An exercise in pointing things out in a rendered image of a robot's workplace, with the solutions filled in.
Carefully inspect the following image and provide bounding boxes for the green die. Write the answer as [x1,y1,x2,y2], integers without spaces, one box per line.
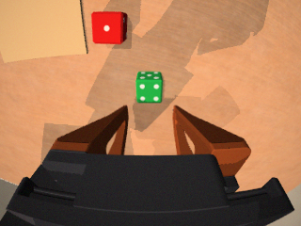
[135,72,163,103]

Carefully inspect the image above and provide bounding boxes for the red die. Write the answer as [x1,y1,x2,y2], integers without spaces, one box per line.
[91,11,127,44]

